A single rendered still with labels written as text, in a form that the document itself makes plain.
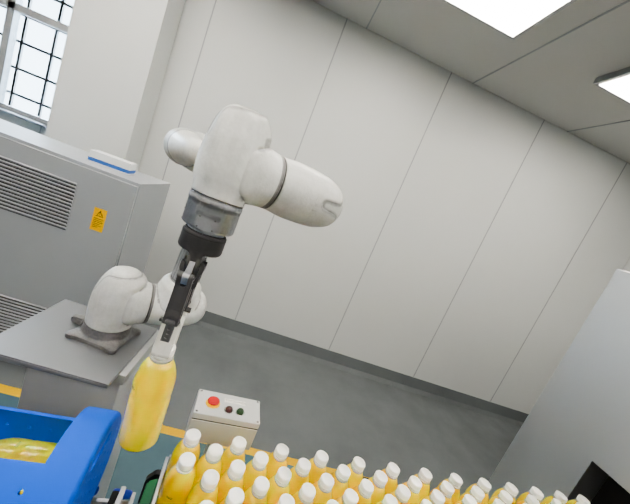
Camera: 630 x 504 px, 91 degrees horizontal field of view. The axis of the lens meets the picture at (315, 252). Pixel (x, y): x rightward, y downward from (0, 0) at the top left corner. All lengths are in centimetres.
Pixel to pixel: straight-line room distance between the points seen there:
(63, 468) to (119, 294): 64
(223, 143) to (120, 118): 286
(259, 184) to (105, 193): 183
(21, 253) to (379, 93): 315
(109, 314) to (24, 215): 138
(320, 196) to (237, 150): 17
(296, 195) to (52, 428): 78
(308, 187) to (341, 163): 277
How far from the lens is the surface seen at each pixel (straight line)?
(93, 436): 79
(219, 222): 52
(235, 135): 51
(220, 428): 109
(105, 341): 136
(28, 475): 77
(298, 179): 55
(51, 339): 140
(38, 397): 148
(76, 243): 244
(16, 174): 255
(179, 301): 54
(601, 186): 482
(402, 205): 351
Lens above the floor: 180
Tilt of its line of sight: 10 degrees down
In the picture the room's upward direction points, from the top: 22 degrees clockwise
